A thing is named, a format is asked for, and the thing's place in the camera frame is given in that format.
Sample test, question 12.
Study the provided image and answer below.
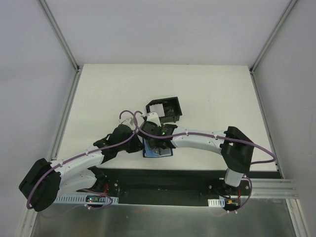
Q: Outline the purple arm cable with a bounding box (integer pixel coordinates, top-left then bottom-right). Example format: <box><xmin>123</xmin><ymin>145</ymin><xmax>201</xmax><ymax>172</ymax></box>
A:
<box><xmin>26</xmin><ymin>110</ymin><xmax>139</xmax><ymax>219</ymax></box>
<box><xmin>133</xmin><ymin>111</ymin><xmax>276</xmax><ymax>218</ymax></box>

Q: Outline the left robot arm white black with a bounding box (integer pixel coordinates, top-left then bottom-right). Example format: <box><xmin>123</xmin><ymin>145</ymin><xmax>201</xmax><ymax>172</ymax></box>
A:
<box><xmin>19</xmin><ymin>124</ymin><xmax>144</xmax><ymax>212</ymax></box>

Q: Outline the blue leather card holder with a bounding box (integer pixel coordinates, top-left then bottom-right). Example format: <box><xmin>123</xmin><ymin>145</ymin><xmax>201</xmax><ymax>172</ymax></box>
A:
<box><xmin>143</xmin><ymin>139</ymin><xmax>173</xmax><ymax>158</ymax></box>

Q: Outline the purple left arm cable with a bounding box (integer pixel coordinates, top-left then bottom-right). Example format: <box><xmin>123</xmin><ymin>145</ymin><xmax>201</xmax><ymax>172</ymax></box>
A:
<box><xmin>26</xmin><ymin>110</ymin><xmax>139</xmax><ymax>219</ymax></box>

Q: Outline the aluminium frame post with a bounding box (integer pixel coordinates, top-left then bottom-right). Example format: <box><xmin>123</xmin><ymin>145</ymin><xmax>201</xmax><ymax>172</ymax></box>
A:
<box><xmin>38</xmin><ymin>0</ymin><xmax>83</xmax><ymax>72</ymax></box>
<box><xmin>248</xmin><ymin>0</ymin><xmax>303</xmax><ymax>74</ymax></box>

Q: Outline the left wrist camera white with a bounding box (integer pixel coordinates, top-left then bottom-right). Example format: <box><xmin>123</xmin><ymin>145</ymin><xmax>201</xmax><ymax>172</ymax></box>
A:
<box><xmin>119</xmin><ymin>117</ymin><xmax>134</xmax><ymax>128</ymax></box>

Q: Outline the right aluminium frame post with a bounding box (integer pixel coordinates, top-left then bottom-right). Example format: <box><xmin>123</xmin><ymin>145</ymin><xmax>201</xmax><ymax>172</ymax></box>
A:
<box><xmin>248</xmin><ymin>0</ymin><xmax>303</xmax><ymax>74</ymax></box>

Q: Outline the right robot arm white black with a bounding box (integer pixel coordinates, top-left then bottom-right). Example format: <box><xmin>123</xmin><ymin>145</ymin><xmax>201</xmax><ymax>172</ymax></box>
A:
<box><xmin>138</xmin><ymin>121</ymin><xmax>254</xmax><ymax>195</ymax></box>

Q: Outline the right white cable duct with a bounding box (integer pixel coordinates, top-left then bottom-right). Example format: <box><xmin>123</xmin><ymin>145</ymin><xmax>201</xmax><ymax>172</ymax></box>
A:
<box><xmin>208</xmin><ymin>198</ymin><xmax>225</xmax><ymax>208</ymax></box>

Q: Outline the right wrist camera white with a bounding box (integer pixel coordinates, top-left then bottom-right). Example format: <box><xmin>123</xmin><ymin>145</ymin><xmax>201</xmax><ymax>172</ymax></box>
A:
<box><xmin>143</xmin><ymin>112</ymin><xmax>161</xmax><ymax>126</ymax></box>

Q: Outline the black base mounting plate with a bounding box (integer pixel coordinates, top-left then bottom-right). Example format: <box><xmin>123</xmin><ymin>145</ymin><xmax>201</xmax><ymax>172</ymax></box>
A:
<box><xmin>75</xmin><ymin>166</ymin><xmax>255</xmax><ymax>205</ymax></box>

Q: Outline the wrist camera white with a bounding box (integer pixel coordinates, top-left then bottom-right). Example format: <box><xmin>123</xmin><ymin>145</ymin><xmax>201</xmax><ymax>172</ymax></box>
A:
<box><xmin>119</xmin><ymin>117</ymin><xmax>134</xmax><ymax>128</ymax></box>
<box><xmin>143</xmin><ymin>112</ymin><xmax>161</xmax><ymax>126</ymax></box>

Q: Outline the black plastic card tray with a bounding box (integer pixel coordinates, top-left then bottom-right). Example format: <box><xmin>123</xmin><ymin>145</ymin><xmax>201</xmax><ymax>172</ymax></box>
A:
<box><xmin>146</xmin><ymin>97</ymin><xmax>182</xmax><ymax>123</ymax></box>

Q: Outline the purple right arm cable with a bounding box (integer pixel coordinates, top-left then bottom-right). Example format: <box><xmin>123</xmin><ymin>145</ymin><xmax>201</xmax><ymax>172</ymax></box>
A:
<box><xmin>133</xmin><ymin>111</ymin><xmax>276</xmax><ymax>218</ymax></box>

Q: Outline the left aluminium frame post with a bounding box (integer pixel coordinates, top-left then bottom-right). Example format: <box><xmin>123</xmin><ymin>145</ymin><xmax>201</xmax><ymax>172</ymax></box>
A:
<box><xmin>38</xmin><ymin>0</ymin><xmax>83</xmax><ymax>72</ymax></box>

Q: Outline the white cable duct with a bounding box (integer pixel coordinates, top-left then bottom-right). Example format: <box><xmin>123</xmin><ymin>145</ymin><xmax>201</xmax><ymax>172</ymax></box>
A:
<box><xmin>208</xmin><ymin>198</ymin><xmax>225</xmax><ymax>208</ymax></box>
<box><xmin>54</xmin><ymin>194</ymin><xmax>119</xmax><ymax>205</ymax></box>

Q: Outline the left white cable duct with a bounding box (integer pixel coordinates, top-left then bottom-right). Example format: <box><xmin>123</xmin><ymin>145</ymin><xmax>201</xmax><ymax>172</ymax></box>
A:
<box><xmin>54</xmin><ymin>194</ymin><xmax>119</xmax><ymax>205</ymax></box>

